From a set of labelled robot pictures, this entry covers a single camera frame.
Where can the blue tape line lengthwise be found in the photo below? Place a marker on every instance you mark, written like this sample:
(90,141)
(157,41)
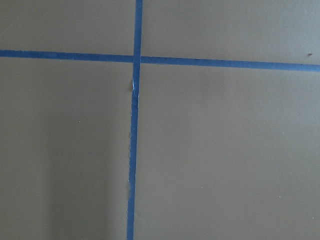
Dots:
(136,67)

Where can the blue tape line crosswise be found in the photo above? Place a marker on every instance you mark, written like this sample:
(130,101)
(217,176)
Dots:
(160,60)

